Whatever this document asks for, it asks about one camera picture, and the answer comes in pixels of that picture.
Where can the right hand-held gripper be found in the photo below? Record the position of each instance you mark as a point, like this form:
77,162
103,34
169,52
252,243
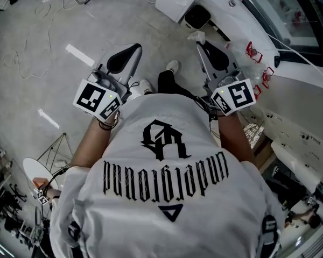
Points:
239,93

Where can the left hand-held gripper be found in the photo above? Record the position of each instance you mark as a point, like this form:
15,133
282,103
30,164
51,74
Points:
88,95

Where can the person's right forearm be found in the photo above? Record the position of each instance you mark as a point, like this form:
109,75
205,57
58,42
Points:
235,138

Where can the person's left forearm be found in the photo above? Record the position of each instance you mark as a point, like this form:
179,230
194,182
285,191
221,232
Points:
92,144

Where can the another person's forearm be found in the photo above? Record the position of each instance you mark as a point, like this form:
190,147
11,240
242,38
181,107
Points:
53,193

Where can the crumpled clear plastic bag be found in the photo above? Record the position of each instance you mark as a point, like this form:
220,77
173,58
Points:
197,36

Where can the white sneaker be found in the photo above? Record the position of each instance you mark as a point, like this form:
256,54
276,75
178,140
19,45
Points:
172,65
145,86

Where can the clear container with red clasps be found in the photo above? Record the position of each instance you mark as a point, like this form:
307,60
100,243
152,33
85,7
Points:
257,92
267,77
253,52

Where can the white appliance with black top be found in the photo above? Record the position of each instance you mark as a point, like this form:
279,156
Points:
197,16

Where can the black trousers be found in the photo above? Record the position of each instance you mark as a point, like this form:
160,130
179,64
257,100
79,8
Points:
168,81

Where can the white counter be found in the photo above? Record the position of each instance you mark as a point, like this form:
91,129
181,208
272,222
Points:
258,28

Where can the small grey jar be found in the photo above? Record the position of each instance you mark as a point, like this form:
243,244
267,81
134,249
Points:
233,3

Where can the black wrist bands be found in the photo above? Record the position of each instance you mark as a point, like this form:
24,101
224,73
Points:
107,125

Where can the white box cabinet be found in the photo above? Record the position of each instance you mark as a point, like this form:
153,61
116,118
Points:
175,5

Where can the window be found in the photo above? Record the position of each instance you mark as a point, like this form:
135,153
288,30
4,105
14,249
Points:
290,12

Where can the cardboard box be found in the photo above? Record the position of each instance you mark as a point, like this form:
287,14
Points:
265,152

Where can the long white table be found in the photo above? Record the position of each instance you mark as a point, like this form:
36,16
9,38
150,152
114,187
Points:
296,163

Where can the round white table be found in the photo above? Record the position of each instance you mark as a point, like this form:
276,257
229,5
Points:
39,168

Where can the orange box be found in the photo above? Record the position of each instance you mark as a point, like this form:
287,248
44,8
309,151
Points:
39,183

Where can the white printed t-shirt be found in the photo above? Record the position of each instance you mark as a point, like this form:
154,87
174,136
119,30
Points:
123,224

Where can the black office chair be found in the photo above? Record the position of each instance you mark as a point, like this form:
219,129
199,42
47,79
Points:
17,193

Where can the white radiator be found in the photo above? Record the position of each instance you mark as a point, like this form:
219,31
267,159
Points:
316,244

